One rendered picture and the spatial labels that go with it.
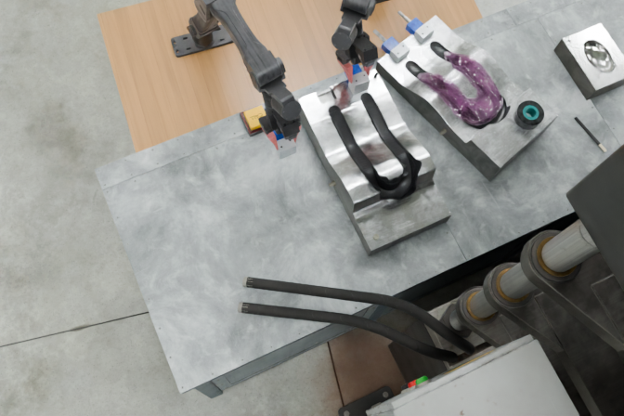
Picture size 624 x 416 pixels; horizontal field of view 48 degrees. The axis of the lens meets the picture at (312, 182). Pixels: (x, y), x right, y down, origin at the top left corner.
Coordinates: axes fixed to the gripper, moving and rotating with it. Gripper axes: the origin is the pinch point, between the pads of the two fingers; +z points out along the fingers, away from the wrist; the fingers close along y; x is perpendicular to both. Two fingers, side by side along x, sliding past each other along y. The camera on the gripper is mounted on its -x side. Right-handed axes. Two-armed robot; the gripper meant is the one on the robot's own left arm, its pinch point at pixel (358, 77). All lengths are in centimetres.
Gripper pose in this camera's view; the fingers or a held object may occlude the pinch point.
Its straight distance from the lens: 207.4
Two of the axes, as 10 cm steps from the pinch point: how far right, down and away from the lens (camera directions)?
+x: -3.8, -5.5, 7.4
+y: 9.1, -3.5, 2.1
